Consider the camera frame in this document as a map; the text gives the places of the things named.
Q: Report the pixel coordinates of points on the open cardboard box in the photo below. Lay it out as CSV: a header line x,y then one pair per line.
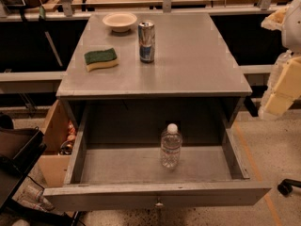
x,y
54,165

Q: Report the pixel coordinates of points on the grey metal cabinet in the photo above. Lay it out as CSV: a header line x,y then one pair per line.
x,y
191,62

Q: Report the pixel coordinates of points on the black chair caster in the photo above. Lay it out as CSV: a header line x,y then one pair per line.
x,y
286,186

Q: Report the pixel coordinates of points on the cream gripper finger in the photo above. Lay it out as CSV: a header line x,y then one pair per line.
x,y
275,20
276,101

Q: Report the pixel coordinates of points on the silver blue drink can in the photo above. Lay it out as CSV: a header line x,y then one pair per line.
x,y
146,39

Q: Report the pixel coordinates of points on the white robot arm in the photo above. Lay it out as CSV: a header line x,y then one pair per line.
x,y
291,30

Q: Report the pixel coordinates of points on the clear plastic water bottle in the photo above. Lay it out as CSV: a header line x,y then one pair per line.
x,y
171,144

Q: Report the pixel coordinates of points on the green yellow sponge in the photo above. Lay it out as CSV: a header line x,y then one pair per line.
x,y
101,59

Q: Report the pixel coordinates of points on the black bin on cart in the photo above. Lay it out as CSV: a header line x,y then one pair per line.
x,y
20,149

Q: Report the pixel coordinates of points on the white ceramic bowl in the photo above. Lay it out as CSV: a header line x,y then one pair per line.
x,y
120,22

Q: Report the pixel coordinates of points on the grey metal shelf rail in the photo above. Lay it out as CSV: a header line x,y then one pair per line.
x,y
36,82

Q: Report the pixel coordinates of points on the open grey top drawer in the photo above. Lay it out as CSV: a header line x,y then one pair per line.
x,y
115,162

